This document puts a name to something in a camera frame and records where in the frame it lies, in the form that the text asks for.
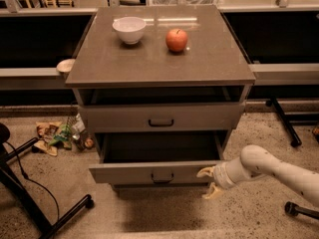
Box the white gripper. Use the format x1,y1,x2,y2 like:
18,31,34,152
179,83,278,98
196,161,235,199

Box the grey drawer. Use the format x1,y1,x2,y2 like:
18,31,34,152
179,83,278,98
90,130,230,188
79,104,244,132

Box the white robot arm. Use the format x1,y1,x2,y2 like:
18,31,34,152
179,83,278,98
196,145,319,207

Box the grey drawer cabinet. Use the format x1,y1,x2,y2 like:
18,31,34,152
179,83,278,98
65,5,257,191

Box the black caster leg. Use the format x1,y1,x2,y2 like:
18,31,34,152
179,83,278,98
284,201,319,220

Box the black stand leg right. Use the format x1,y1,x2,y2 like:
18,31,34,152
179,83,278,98
264,97,319,148

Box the clear plastic bottle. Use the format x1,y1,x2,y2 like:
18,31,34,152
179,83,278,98
71,115,95,151

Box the red apple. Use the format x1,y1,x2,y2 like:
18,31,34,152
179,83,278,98
165,29,188,52

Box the snack bag pile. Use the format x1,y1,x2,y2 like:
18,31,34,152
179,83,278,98
34,121,72,156

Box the white bowl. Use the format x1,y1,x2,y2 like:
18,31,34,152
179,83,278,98
113,17,147,45

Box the black cable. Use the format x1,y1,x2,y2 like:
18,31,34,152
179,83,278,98
4,140,61,222

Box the black stand frame left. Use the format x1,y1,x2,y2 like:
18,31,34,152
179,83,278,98
0,123,94,239

